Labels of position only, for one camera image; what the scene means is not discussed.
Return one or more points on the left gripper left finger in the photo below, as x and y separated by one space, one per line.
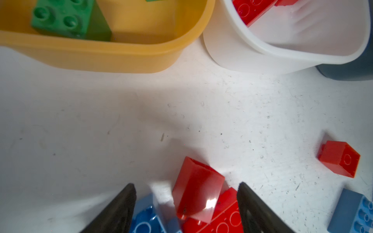
117 216

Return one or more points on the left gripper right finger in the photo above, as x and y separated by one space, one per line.
256 216

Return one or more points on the blue lego pair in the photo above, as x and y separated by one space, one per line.
148 218

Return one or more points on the red sloped lego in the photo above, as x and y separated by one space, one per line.
196 191

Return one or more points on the blue long lego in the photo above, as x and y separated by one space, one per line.
353 214

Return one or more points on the dark teal plastic bin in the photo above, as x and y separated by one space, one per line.
360 69

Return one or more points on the white plastic bin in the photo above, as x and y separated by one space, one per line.
289 38

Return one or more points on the yellow plastic bin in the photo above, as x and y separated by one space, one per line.
147 36

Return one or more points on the red lego long top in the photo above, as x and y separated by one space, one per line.
251 10

